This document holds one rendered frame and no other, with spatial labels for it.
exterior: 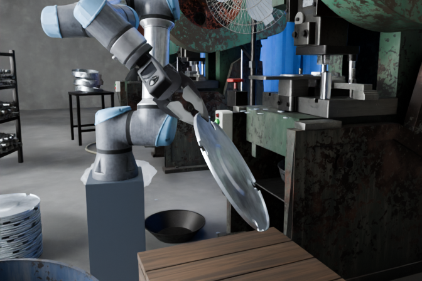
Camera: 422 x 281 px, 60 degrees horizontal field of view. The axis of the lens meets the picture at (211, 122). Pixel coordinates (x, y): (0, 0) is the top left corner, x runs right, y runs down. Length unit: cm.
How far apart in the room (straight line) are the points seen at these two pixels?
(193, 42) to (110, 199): 165
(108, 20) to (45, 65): 703
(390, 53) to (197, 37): 150
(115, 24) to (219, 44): 195
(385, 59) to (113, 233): 115
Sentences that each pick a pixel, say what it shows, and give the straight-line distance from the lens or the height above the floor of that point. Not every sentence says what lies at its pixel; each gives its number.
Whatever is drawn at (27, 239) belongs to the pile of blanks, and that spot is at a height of 11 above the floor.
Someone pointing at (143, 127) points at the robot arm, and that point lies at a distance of 117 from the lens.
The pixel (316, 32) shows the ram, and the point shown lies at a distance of 143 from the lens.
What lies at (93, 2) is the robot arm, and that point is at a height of 94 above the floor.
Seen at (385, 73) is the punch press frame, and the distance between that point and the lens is 153.
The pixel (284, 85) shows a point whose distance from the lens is 141.
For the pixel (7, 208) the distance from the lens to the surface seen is 177.
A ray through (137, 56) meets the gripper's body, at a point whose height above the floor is 83.
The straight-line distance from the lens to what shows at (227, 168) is 75.
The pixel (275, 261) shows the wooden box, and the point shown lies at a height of 35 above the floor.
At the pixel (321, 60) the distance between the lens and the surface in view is 149.
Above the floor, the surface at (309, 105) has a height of 68.
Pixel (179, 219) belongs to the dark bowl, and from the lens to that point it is 197.
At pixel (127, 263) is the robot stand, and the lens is 132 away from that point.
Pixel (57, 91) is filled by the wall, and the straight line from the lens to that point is 782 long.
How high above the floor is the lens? 81
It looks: 9 degrees down
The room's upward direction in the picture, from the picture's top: straight up
